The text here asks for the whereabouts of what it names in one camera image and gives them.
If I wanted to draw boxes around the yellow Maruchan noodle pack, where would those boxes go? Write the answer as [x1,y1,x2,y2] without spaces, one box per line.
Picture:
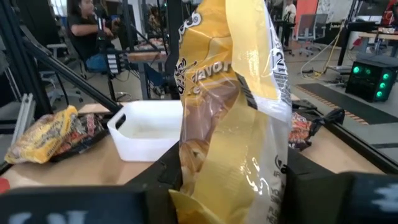
[4,105,79,165]
[169,0,293,224]

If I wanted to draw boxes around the wooden workstation table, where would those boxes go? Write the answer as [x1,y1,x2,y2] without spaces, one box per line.
[124,37,170,100]

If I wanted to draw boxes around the black hazard-striped floor mat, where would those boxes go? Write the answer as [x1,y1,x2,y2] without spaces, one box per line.
[295,82,398,126]

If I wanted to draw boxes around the silver aluminium bracket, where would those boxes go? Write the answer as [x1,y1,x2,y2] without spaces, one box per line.
[11,93,35,147]

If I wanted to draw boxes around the yellow floor cable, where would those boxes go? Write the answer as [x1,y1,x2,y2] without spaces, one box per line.
[300,18,348,78]

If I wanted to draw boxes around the grey office chair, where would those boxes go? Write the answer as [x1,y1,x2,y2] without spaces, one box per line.
[313,12,330,47]
[40,43,85,103]
[294,14,317,57]

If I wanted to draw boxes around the wooden desk black legs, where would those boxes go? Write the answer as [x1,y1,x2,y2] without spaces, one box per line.
[337,20,398,66]

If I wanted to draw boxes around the black Fire Noodles pack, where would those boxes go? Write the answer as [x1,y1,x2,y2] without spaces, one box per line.
[49,112,108,163]
[288,111,315,152]

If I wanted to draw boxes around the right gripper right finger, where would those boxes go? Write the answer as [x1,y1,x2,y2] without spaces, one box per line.
[281,149,343,224]

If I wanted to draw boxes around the white plastic bin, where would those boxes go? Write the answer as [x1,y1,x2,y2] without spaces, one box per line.
[106,99,185,163]

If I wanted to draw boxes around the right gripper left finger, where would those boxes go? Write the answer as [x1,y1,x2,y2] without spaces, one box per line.
[124,142,183,224]

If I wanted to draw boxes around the person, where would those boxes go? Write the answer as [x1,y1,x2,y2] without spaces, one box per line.
[281,0,298,19]
[67,0,121,74]

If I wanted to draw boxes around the black computer green lights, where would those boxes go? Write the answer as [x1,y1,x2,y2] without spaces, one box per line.
[345,58,398,103]

